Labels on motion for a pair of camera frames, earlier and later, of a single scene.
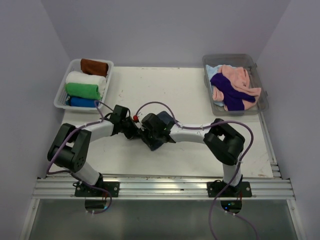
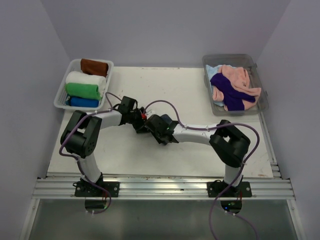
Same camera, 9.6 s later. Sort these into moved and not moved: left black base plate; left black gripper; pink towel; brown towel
Moved: left black gripper
Not moved: pink towel; brown towel; left black base plate
